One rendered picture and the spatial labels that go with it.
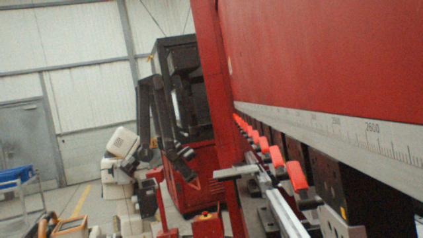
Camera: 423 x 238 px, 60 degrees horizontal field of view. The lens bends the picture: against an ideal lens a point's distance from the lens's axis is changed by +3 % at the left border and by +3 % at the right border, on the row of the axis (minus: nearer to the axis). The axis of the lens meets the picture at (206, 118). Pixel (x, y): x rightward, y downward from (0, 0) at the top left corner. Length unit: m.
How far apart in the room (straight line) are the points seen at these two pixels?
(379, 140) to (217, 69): 2.65
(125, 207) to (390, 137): 1.80
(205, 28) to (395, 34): 2.74
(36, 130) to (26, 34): 2.23
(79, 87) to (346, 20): 8.92
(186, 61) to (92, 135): 6.29
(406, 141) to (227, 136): 2.69
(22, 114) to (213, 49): 6.96
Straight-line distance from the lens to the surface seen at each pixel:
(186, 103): 3.12
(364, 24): 0.36
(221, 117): 2.97
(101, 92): 9.17
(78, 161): 9.28
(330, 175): 0.54
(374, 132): 0.38
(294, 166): 0.64
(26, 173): 5.23
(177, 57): 3.14
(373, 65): 0.35
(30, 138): 9.37
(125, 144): 1.95
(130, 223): 2.03
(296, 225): 1.31
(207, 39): 3.00
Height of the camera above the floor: 1.45
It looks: 3 degrees down
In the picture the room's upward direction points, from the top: 10 degrees counter-clockwise
